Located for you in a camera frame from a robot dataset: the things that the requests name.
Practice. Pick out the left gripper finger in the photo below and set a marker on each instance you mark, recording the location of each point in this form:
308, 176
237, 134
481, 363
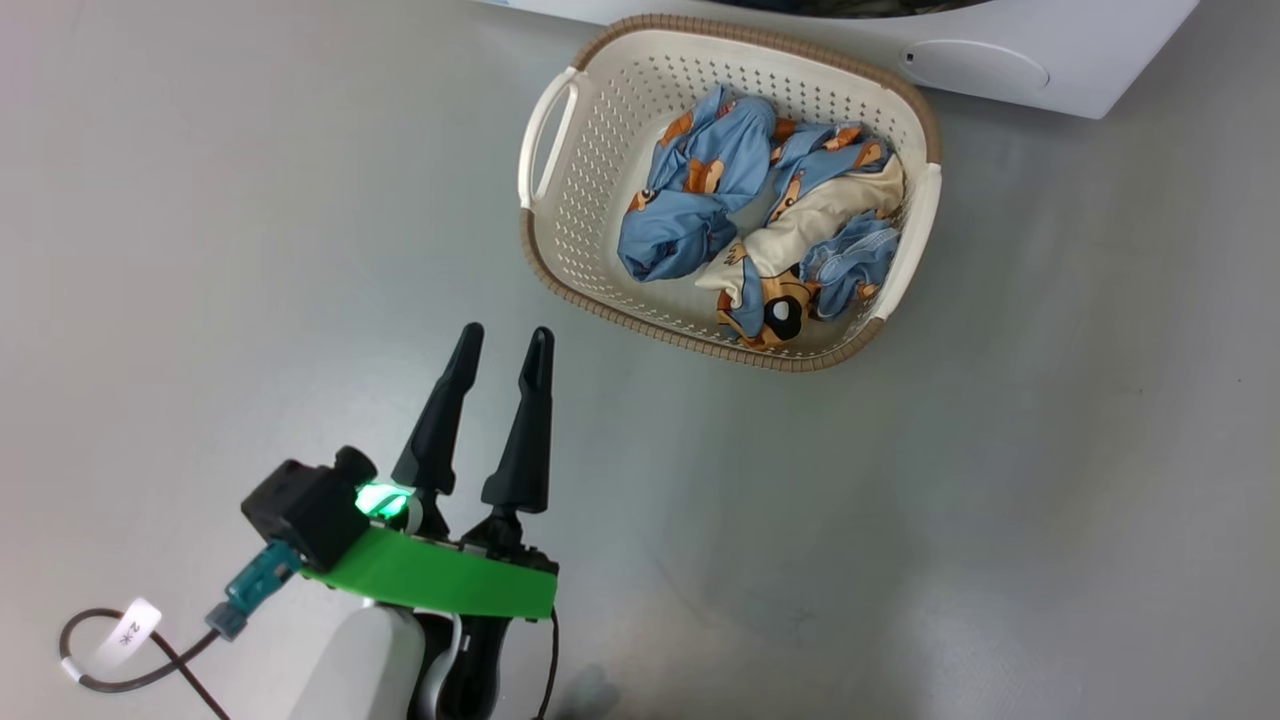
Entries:
440, 430
525, 450

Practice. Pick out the blue bear print garment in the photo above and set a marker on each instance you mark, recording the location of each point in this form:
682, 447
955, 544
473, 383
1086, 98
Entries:
690, 200

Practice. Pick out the cream and blue bear garment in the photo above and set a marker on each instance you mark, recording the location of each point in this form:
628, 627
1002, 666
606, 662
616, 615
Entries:
800, 225

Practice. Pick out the round white filter cover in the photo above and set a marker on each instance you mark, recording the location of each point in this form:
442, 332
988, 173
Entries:
975, 68

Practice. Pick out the white front-load washing machine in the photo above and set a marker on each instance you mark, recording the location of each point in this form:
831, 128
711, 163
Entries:
1100, 60

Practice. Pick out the cream perforated laundry basket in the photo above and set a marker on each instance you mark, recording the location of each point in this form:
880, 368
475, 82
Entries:
590, 180

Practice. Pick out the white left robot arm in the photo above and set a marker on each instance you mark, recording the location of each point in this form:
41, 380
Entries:
360, 665

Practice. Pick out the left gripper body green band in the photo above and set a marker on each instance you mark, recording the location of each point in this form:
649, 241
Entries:
440, 580

